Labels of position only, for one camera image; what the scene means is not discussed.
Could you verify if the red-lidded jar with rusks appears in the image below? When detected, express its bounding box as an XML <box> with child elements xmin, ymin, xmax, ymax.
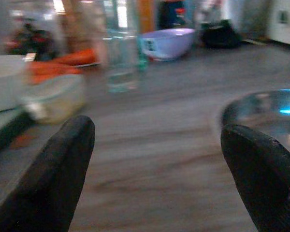
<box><xmin>62</xmin><ymin>0</ymin><xmax>107</xmax><ymax>62</ymax></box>

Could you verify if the small clear plastic container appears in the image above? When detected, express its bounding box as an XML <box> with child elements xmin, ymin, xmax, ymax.
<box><xmin>20</xmin><ymin>74</ymin><xmax>88</xmax><ymax>125</ymax></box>

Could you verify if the dark filled glass jar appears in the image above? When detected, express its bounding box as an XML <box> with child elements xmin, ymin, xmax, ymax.
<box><xmin>158</xmin><ymin>0</ymin><xmax>192</xmax><ymax>30</ymax></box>

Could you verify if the teal water bottle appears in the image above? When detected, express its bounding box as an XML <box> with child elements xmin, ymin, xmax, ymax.
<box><xmin>133</xmin><ymin>31</ymin><xmax>149</xmax><ymax>71</ymax></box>

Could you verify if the floral printed packet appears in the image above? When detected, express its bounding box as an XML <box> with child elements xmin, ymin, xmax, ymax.
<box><xmin>6</xmin><ymin>22</ymin><xmax>57</xmax><ymax>59</ymax></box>

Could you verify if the black pouch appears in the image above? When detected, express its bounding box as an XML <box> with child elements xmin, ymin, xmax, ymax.
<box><xmin>201</xmin><ymin>20</ymin><xmax>243</xmax><ymax>49</ymax></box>

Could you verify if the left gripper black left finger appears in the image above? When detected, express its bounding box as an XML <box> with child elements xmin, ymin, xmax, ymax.
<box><xmin>0</xmin><ymin>115</ymin><xmax>96</xmax><ymax>232</ymax></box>

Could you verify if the white kitchen cooking machine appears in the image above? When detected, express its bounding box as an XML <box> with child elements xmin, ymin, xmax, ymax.
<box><xmin>266</xmin><ymin>0</ymin><xmax>290</xmax><ymax>47</ymax></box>

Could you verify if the orange squeeze bottle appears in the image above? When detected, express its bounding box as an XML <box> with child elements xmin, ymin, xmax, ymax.
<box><xmin>137</xmin><ymin>0</ymin><xmax>157</xmax><ymax>33</ymax></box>

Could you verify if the white mandoline slicer red blade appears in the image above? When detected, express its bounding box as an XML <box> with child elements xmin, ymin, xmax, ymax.
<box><xmin>0</xmin><ymin>55</ymin><xmax>31</xmax><ymax>114</ymax></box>

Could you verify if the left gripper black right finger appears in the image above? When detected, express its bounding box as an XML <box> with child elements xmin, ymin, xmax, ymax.
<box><xmin>220</xmin><ymin>124</ymin><xmax>290</xmax><ymax>232</ymax></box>

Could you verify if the small purple plastic bowl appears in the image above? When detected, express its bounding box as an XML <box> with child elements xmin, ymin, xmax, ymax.
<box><xmin>140</xmin><ymin>28</ymin><xmax>197</xmax><ymax>61</ymax></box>

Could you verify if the round steel plate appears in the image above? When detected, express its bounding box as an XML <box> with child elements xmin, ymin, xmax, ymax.
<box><xmin>220</xmin><ymin>88</ymin><xmax>290</xmax><ymax>160</ymax></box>

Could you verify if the clear drinking glass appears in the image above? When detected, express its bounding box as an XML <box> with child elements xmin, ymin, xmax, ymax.
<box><xmin>103</xmin><ymin>35</ymin><xmax>141</xmax><ymax>94</ymax></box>

